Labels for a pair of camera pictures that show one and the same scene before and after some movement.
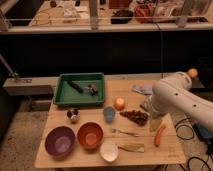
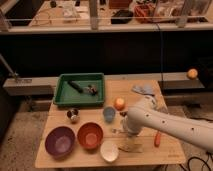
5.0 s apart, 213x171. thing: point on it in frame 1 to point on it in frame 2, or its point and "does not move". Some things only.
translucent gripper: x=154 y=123 to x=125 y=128
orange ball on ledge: x=192 y=72 does not move
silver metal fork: x=118 y=132 does not move
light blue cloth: x=143 y=89 does not move
